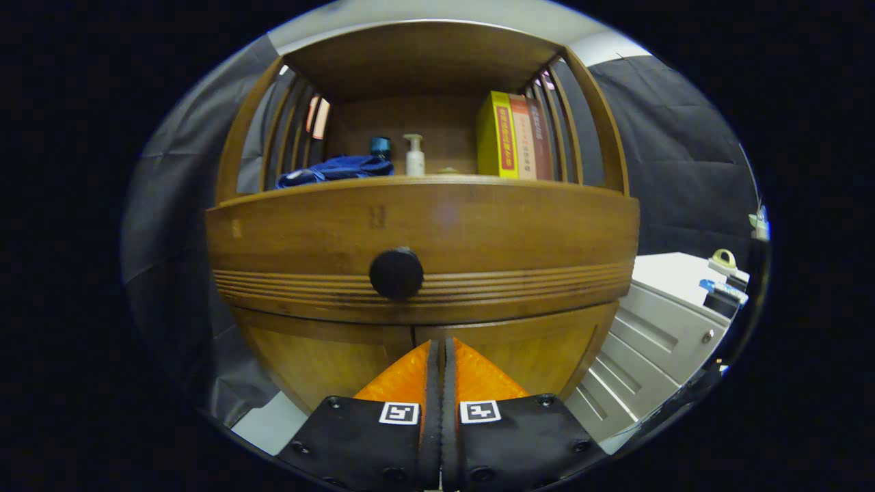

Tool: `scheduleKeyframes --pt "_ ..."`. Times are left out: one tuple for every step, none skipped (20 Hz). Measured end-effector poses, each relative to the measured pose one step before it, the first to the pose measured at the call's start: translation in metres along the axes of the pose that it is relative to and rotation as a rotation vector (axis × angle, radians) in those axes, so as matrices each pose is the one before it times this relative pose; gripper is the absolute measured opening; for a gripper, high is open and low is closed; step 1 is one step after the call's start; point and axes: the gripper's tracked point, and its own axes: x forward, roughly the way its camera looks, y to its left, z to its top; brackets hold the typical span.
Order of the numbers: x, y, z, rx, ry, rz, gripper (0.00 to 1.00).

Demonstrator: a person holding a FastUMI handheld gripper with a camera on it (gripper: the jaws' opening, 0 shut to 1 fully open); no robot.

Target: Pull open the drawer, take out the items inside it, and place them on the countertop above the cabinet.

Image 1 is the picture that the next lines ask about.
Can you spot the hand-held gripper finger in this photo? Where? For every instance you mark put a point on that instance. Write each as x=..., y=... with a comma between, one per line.
x=450, y=424
x=434, y=424

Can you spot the wooden drawer with black knob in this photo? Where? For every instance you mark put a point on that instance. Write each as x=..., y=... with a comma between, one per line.
x=513, y=232

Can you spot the wooden cabinet door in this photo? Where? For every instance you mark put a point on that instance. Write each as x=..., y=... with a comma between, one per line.
x=540, y=348
x=321, y=355

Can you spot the white drawer cabinet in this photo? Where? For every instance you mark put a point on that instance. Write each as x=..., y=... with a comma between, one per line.
x=656, y=328

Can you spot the wooden countertop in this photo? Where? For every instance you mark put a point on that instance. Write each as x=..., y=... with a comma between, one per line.
x=451, y=178

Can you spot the wooden cabinet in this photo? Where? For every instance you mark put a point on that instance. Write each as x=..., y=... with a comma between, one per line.
x=424, y=68

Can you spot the white pump bottle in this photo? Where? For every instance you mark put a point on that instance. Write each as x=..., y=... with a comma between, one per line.
x=415, y=162

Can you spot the blue folded towel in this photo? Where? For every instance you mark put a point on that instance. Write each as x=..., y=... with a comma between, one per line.
x=342, y=167

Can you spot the teal bottle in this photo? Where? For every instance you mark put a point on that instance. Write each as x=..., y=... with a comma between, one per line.
x=381, y=145

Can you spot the thick yellow book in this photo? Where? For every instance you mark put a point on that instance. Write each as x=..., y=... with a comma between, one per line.
x=492, y=137

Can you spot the small black block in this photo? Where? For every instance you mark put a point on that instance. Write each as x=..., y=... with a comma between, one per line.
x=721, y=305
x=737, y=281

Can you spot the orange spine book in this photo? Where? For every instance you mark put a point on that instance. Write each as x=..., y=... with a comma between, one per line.
x=523, y=137

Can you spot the brown spine book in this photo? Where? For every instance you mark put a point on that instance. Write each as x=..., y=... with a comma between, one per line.
x=542, y=140

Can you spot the blue patterned packet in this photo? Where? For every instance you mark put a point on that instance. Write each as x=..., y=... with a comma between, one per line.
x=718, y=285

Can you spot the pale green tape dispenser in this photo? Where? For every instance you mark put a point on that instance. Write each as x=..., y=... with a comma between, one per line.
x=722, y=265

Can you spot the white bowl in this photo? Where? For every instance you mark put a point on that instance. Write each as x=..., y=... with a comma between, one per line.
x=760, y=224

